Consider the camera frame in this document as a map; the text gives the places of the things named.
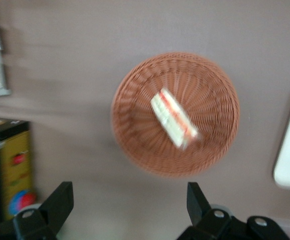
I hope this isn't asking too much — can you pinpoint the black yellow emergency stop box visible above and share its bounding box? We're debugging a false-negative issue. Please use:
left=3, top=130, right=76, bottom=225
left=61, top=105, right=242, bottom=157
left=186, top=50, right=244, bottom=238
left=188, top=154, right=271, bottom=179
left=0, top=116, right=37, bottom=221

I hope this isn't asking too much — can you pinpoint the triangle sandwich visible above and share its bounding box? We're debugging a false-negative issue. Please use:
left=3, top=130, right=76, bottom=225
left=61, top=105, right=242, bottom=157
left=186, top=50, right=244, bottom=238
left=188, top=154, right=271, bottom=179
left=150, top=87, right=201, bottom=150

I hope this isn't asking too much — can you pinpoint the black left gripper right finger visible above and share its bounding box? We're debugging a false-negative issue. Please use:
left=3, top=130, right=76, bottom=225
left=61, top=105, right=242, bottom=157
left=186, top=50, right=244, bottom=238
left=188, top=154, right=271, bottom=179
left=186, top=181, right=235, bottom=240

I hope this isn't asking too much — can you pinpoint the brown woven wicker basket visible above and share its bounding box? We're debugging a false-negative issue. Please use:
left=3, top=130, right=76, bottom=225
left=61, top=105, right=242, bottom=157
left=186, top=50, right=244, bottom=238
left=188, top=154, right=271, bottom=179
left=110, top=51, right=240, bottom=178

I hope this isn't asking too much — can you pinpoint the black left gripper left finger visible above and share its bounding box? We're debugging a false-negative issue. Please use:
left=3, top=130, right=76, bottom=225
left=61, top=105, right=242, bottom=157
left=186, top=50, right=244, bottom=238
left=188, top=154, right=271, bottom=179
left=13, top=181, right=74, bottom=240

